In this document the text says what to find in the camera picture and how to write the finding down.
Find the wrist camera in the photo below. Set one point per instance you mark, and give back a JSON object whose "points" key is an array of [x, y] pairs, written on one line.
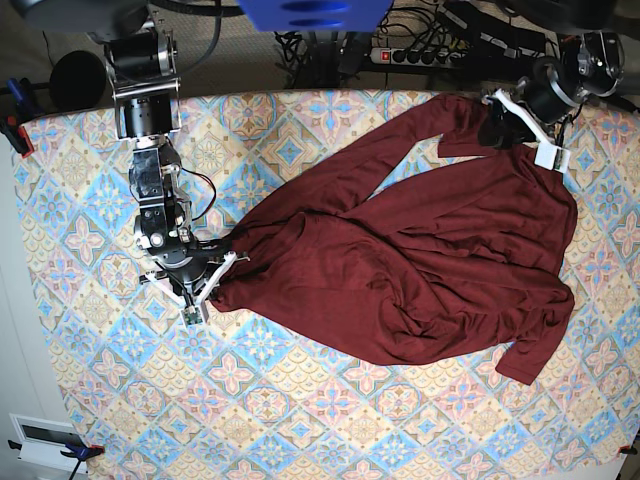
{"points": [[194, 315], [552, 157]]}

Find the white wall outlet box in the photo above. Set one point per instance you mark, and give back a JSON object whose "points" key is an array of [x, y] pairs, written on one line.
{"points": [[42, 434]]}

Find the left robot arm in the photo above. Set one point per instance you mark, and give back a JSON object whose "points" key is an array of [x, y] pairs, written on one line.
{"points": [[600, 58]]}

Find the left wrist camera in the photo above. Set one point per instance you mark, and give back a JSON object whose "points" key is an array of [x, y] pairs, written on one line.
{"points": [[552, 157]]}

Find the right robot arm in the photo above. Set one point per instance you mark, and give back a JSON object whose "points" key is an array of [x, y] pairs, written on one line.
{"points": [[141, 68]]}

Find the patterned tablecloth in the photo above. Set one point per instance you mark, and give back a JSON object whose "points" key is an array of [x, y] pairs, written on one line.
{"points": [[243, 398]]}

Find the blue clamp upper left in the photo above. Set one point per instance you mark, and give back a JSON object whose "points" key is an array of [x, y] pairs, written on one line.
{"points": [[23, 103]]}

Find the blue orange clamp bottom left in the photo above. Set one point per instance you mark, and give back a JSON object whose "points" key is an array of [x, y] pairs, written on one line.
{"points": [[59, 456]]}

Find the white power strip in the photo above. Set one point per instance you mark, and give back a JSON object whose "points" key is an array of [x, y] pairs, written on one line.
{"points": [[415, 58]]}

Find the black round stool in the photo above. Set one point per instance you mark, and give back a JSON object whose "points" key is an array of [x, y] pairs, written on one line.
{"points": [[77, 81]]}

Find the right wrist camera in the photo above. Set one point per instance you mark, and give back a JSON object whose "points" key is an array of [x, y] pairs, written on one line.
{"points": [[194, 315]]}

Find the dark red t-shirt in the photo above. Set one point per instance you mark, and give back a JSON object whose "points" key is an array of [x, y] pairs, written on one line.
{"points": [[414, 244]]}

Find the orange clamp bottom right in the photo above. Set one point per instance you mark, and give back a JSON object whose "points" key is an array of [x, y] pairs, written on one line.
{"points": [[628, 450]]}

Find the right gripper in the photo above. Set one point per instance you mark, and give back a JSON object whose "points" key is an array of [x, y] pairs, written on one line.
{"points": [[189, 266]]}

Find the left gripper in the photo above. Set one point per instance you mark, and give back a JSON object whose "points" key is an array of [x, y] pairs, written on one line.
{"points": [[552, 90]]}

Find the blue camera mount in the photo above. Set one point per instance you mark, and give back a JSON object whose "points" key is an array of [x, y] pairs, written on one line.
{"points": [[315, 15]]}

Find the red black clamp left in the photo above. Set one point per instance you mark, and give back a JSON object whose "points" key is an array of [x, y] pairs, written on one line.
{"points": [[16, 135]]}

